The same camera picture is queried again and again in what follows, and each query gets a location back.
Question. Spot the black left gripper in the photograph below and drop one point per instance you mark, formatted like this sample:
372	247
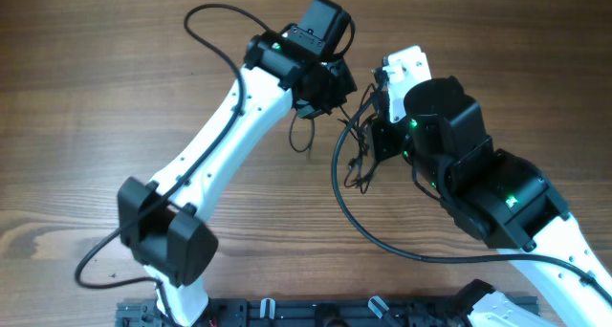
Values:
347	86

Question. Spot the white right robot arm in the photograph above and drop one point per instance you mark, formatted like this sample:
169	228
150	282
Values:
502	200

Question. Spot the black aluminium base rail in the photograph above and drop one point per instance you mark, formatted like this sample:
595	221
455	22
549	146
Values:
227	312

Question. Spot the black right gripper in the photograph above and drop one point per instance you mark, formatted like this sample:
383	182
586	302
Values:
382	139

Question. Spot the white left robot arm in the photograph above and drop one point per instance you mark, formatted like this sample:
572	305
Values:
164	222

